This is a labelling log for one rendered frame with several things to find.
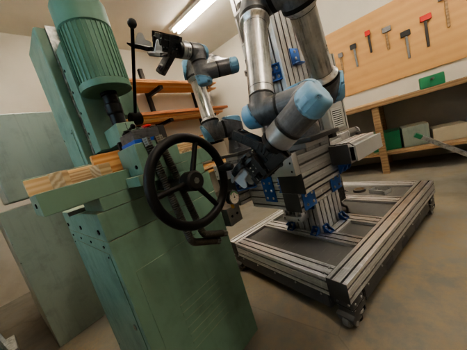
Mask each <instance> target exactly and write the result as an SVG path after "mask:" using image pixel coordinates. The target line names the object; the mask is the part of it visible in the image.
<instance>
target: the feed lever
mask: <svg viewBox="0 0 467 350"><path fill-rule="evenodd" d="M127 24H128V26H129V28H130V30H131V63H132V80H133V112H130V113H129V114H128V116H127V117H128V121H129V122H134V124H135V125H141V124H143V122H144V119H143V116H142V114H141V113H140V112H137V99H136V58H135V38H134V29H135V28H136V27H137V22H136V20H135V19H133V18H128V19H127Z"/></svg>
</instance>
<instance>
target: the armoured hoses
mask: <svg viewBox="0 0 467 350"><path fill-rule="evenodd" d="M154 139H155V140H156V143H157V144H158V143H159V142H160V141H161V140H163V139H164V138H163V136H162V134H158V135H155V136H154ZM141 140H142V142H143V144H144V146H145V148H146V150H147V152H148V154H150V153H151V151H152V149H153V148H154V147H153V143H152V141H151V138H150V137H149V136H147V137H144V138H142V139H141ZM163 157H164V159H165V161H166V163H167V166H168V168H169V170H170V172H171V174H172V176H173V178H174V180H176V179H178V178H179V177H181V176H180V174H179V172H178V170H177V167H175V166H176V165H175V164H174V161H173V159H172V157H171V155H170V152H169V151H168V149H167V150H166V151H165V152H164V153H163ZM156 172H157V174H158V176H159V179H160V181H161V184H162V185H163V188H164V190H168V189H170V188H171V187H172V186H171V185H170V182H169V181H168V178H167V176H166V174H165V171H164V169H163V167H162V164H161V162H160V161H159V162H158V164H157V167H156ZM179 191H180V193H181V196H182V198H183V200H184V202H185V204H186V207H187V209H188V211H189V213H190V216H191V217H192V219H193V221H195V220H198V219H199V218H200V217H199V215H198V214H197V211H196V208H195V207H194V205H193V202H192V200H191V198H190V196H189V194H188V192H186V191H185V190H183V189H181V190H179ZM167 197H168V200H170V204H171V206H172V208H173V210H174V213H175V215H176V217H177V219H180V220H183V221H186V218H185V217H184V214H183V211H182V209H181V207H180V205H179V203H178V200H177V198H176V196H175V194H174V193H172V194H170V195H168V196H167ZM198 232H199V234H200V235H201V236H202V237H203V238H194V236H193V234H192V232H191V231H183V234H184V235H185V238H186V239H187V242H188V243H189V244H190V245H192V246H202V245H203V246H204V245H211V244H220V243H221V242H222V238H220V237H225V236H227V235H228V230H225V229H224V230H215V231H206V230H205V228H201V229H199V230H198Z"/></svg>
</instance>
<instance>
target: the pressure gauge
mask: <svg viewBox="0 0 467 350"><path fill-rule="evenodd" d="M234 196H235V198H234ZM239 199H240V195H239V193H238V191H236V190H229V191H227V198H226V202H227V203H228V204H230V206H231V208H235V206H234V205H236V204H237V203H238V202H239Z"/></svg>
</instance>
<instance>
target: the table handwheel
mask: <svg viewBox="0 0 467 350"><path fill-rule="evenodd" d="M182 142H189V143H192V155H191V162H190V171H189V172H184V173H183V174H182V175H181V177H179V178H178V179H176V180H174V179H173V178H171V179H168V181H169V182H170V185H171V186H172V187H171V188H170V189H168V190H165V191H163V192H160V193H158V194H157V193H156V187H155V172H156V167H157V164H158V162H159V160H160V158H161V156H162V155H163V153H164V152H165V151H166V150H167V149H169V148H170V147H171V146H173V145H175V144H178V143H182ZM197 145H198V146H200V147H201V148H203V149H204V150H205V151H207V152H208V154H209V155H210V156H211V157H212V159H213V160H214V162H215V164H216V167H217V169H218V167H219V166H221V165H223V164H224V162H223V160H222V158H221V156H220V154H219V153H218V151H217V150H216V149H215V147H214V146H213V145H212V144H211V143H210V142H208V141H207V140H205V139H204V138H202V137H200V136H198V135H194V134H191V133H176V134H174V135H170V136H168V137H166V138H164V139H163V140H161V141H160V142H159V143H158V144H157V145H156V146H155V147H154V148H153V149H152V151H151V153H150V154H149V156H148V158H147V161H146V163H145V168H144V172H143V187H144V192H145V196H146V199H147V203H148V204H149V207H150V208H151V210H152V211H153V213H154V214H155V216H157V217H158V218H159V219H160V220H161V221H162V222H163V223H164V224H166V225H167V226H169V227H171V228H174V229H176V230H179V231H196V230H199V229H201V228H204V227H205V226H207V225H209V224H210V223H211V222H212V221H213V220H214V219H215V218H216V217H217V216H218V215H219V214H220V212H221V210H222V208H223V206H224V203H225V201H226V198H227V191H228V177H227V171H220V170H219V169H218V173H219V177H220V191H219V195H218V199H217V200H215V199H214V198H213V197H212V196H211V195H210V194H209V193H208V192H207V191H206V190H205V189H204V188H203V187H202V186H203V184H204V178H203V176H202V174H201V173H200V172H199V171H196V159H197ZM181 189H183V190H185V191H186V192H191V191H199V192H200V193H201V194H203V195H204V196H205V197H206V198H207V199H208V200H209V201H210V202H211V203H212V204H213V205H214V207H213V208H212V210H211V211H210V212H209V213H208V214H207V215H206V216H204V217H203V218H201V219H198V220H195V221H191V222H188V221H183V220H180V219H177V218H176V217H173V216H172V215H171V214H170V213H169V212H168V211H166V209H164V207H163V205H162V204H161V202H160V199H162V198H164V197H166V196H168V195H170V194H172V193H174V192H177V191H179V190H181Z"/></svg>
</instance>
